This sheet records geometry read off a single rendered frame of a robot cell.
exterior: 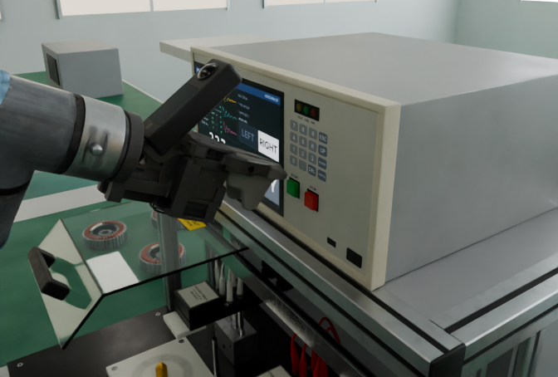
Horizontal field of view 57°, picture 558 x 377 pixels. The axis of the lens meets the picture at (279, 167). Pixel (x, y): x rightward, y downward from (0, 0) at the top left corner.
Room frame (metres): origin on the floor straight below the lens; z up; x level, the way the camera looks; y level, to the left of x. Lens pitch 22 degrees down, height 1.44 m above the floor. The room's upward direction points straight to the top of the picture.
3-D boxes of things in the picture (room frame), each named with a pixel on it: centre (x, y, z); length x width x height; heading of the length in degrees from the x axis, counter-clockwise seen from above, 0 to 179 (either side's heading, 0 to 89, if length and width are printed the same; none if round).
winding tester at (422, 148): (0.75, -0.14, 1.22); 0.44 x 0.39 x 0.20; 33
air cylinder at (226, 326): (0.76, 0.08, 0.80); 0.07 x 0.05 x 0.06; 33
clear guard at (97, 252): (0.68, 0.19, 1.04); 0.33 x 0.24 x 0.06; 123
